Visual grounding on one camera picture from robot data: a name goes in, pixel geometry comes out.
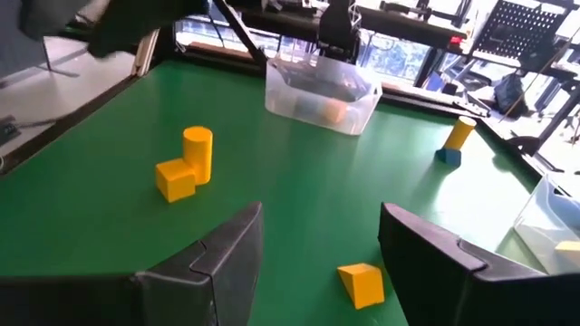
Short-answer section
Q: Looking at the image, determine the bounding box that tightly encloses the yellow cube block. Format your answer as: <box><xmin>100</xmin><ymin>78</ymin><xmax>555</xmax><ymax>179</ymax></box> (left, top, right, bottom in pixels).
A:
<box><xmin>154</xmin><ymin>157</ymin><xmax>198</xmax><ymax>205</ymax></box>

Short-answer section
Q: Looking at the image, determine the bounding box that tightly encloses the yellow cylinder block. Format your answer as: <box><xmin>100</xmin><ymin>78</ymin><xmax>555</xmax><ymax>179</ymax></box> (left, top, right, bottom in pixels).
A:
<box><xmin>181</xmin><ymin>125</ymin><xmax>215</xmax><ymax>187</ymax></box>
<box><xmin>441</xmin><ymin>115</ymin><xmax>479</xmax><ymax>152</ymax></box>

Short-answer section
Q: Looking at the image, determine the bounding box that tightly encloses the green table mat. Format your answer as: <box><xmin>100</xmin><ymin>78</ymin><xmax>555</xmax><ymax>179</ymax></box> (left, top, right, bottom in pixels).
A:
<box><xmin>0</xmin><ymin>58</ymin><xmax>552</xmax><ymax>326</ymax></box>

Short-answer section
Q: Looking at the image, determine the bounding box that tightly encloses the black perforated panel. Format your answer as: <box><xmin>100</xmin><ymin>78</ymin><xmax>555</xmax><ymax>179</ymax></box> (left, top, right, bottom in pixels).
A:
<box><xmin>470</xmin><ymin>0</ymin><xmax>568</xmax><ymax>61</ymax></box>

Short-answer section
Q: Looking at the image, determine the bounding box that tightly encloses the blue wedge block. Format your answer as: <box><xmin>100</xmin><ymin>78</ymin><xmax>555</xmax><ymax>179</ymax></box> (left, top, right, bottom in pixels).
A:
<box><xmin>434</xmin><ymin>146</ymin><xmax>463</xmax><ymax>168</ymax></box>

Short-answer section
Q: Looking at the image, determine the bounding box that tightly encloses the grey desk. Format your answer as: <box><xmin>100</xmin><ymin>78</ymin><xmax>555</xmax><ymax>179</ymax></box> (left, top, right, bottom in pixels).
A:
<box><xmin>235</xmin><ymin>4</ymin><xmax>469</xmax><ymax>52</ymax></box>

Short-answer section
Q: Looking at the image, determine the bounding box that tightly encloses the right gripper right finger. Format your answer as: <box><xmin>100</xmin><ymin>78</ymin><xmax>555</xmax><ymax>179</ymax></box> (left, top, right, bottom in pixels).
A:
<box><xmin>378</xmin><ymin>202</ymin><xmax>547</xmax><ymax>326</ymax></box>

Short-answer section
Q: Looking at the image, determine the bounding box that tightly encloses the silver aluminium bracket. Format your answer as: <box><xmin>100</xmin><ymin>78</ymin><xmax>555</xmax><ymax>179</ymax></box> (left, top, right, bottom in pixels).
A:
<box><xmin>130</xmin><ymin>28</ymin><xmax>161</xmax><ymax>79</ymax></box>

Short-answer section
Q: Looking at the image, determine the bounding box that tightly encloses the yellow wedge block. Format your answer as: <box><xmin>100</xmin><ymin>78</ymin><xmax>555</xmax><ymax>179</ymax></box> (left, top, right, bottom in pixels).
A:
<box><xmin>322</xmin><ymin>100</ymin><xmax>350</xmax><ymax>126</ymax></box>
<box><xmin>336</xmin><ymin>262</ymin><xmax>386</xmax><ymax>312</ymax></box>

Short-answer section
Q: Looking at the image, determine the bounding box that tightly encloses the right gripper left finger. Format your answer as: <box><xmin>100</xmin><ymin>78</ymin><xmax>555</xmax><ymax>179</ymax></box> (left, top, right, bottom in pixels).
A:
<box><xmin>135</xmin><ymin>201</ymin><xmax>265</xmax><ymax>326</ymax></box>

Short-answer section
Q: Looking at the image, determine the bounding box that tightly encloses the black aluminium rig frame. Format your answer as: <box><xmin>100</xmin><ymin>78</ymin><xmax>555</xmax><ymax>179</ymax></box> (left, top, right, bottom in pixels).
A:
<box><xmin>0</xmin><ymin>0</ymin><xmax>580</xmax><ymax>182</ymax></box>

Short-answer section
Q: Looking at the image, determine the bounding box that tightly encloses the clear plastic bin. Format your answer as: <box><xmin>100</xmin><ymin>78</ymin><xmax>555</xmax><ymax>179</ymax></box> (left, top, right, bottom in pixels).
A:
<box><xmin>513</xmin><ymin>173</ymin><xmax>580</xmax><ymax>277</ymax></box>
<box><xmin>264</xmin><ymin>53</ymin><xmax>384</xmax><ymax>137</ymax></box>

